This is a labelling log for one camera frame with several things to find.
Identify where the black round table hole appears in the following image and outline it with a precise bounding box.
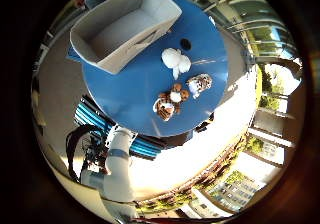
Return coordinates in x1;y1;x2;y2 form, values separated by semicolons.
179;38;193;51

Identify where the grey fabric storage bin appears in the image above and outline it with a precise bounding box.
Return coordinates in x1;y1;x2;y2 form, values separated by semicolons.
69;0;183;76

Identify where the spotted leopard plush toy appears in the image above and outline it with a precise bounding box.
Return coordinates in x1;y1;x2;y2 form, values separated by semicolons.
185;73;214;100

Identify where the black cable bundle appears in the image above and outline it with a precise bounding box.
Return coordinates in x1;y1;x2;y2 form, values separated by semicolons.
65;123;108;182

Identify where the blue aluminium frame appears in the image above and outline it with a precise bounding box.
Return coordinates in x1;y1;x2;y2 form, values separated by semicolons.
73;102;161;160

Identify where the striped tiger plush toy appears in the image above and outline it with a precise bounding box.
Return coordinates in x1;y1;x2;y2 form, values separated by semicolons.
152;82;191;122

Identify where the white plush toy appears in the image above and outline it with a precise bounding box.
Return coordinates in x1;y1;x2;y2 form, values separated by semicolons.
161;47;193;81

